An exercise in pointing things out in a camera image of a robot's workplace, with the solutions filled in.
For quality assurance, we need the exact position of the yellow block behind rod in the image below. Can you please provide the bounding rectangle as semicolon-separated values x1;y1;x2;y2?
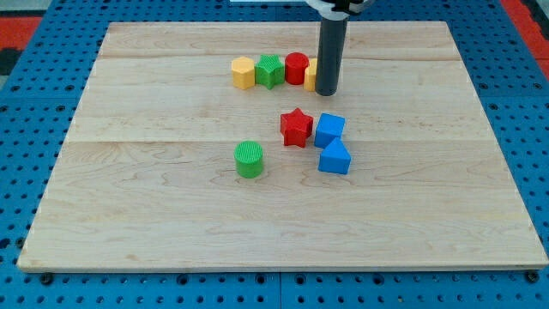
303;58;317;92

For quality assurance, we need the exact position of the yellow hexagon block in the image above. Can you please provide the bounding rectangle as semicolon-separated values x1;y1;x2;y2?
231;57;256;90

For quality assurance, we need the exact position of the red star block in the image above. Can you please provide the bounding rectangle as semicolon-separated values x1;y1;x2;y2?
280;108;313;148

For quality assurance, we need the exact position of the red cylinder block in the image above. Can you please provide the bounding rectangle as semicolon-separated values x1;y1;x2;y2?
285;52;309;85

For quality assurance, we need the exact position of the green star block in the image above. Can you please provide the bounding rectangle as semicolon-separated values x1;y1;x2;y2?
255;54;285;89

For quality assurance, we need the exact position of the blue triangle block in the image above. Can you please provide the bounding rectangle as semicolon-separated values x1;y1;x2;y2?
318;138;352;174

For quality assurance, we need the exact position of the blue cube block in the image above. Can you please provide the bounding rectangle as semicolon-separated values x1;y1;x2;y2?
314;113;346;148

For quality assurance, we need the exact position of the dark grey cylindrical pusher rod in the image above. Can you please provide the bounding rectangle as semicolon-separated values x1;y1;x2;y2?
315;18;348;96

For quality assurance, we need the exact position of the light wooden board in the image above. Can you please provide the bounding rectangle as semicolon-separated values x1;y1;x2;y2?
17;21;548;273

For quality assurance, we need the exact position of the green cylinder block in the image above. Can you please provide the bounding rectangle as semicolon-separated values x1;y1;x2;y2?
233;141;263;179

